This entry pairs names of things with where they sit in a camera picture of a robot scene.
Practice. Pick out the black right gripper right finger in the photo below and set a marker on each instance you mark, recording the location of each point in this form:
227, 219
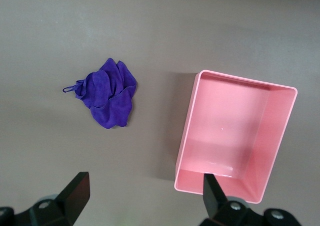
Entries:
213, 198

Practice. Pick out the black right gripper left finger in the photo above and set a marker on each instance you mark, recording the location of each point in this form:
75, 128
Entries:
75, 196

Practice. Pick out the purple cloth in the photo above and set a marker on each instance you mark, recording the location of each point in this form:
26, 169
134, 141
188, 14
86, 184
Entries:
112, 98

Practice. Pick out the pink plastic bin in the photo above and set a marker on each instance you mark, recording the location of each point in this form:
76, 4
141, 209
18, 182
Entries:
225, 125

